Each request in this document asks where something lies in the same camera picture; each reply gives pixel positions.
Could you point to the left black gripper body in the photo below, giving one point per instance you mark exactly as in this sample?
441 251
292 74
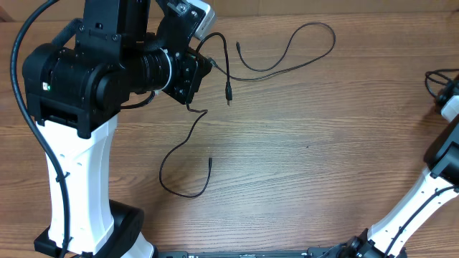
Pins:
183 75

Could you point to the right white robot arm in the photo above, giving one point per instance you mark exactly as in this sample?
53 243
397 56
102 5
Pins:
437 184

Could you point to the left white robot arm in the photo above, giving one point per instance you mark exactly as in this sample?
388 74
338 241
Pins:
77 84

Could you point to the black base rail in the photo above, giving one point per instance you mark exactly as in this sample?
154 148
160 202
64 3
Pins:
312 252

